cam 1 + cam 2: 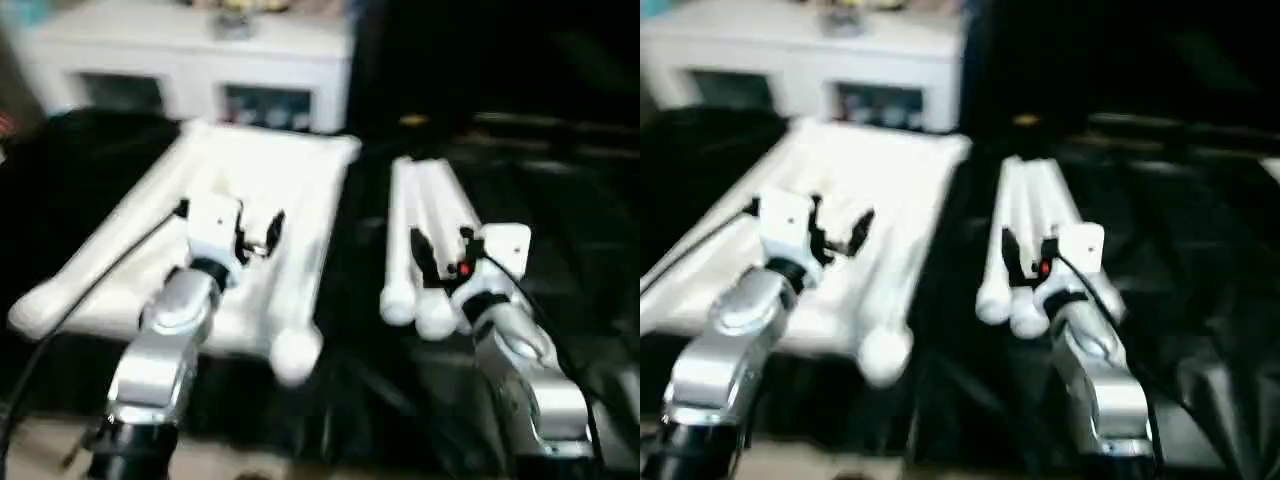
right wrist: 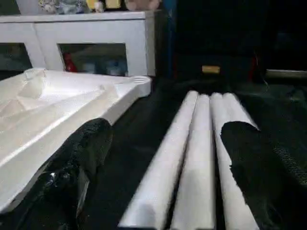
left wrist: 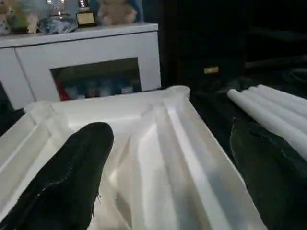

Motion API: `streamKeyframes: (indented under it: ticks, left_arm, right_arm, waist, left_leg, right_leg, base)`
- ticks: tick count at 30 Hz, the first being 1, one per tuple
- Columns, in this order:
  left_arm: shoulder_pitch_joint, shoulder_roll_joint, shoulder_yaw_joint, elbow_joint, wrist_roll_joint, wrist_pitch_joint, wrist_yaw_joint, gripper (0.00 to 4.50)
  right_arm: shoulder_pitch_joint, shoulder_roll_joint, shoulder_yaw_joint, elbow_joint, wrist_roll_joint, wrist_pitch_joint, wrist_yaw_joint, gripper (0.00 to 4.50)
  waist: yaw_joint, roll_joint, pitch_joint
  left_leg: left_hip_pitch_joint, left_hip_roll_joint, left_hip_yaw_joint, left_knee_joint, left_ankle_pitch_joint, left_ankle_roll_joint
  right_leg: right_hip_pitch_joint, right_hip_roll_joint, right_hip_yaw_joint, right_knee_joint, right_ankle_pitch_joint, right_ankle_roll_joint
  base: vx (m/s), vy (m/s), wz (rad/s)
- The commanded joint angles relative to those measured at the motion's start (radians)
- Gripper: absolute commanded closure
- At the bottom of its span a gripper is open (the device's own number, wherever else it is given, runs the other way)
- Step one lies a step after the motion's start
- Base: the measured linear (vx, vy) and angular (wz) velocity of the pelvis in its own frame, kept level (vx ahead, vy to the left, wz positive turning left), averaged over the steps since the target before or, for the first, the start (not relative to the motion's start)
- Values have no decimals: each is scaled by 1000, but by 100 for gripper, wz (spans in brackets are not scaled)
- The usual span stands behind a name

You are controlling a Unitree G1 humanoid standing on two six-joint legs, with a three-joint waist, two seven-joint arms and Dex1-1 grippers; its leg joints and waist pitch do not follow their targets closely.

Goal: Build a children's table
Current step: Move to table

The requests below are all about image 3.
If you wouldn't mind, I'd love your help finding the black cabinet with gold label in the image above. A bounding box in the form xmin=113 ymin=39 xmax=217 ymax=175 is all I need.
xmin=159 ymin=0 xmax=248 ymax=87

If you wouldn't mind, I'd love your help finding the white plastic table top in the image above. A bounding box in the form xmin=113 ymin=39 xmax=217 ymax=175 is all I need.
xmin=0 ymin=85 xmax=268 ymax=230

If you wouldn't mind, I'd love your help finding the beige teddy bear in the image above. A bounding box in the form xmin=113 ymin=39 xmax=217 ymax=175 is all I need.
xmin=97 ymin=0 xmax=138 ymax=26

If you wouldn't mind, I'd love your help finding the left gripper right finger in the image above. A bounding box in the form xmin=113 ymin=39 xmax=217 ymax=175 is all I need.
xmin=229 ymin=117 xmax=307 ymax=230

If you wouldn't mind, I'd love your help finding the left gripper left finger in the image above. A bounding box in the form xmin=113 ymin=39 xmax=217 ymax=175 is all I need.
xmin=0 ymin=121 xmax=115 ymax=230

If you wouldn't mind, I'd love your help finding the small cream plush figure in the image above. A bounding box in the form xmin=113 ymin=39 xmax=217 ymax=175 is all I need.
xmin=25 ymin=13 xmax=39 ymax=34

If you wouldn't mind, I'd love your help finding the white cabinet with glass doors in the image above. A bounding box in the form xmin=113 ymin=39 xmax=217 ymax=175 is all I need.
xmin=0 ymin=23 xmax=161 ymax=111

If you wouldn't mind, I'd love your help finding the black gold trophy plaque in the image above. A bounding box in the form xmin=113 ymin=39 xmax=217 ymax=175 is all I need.
xmin=75 ymin=0 xmax=97 ymax=29

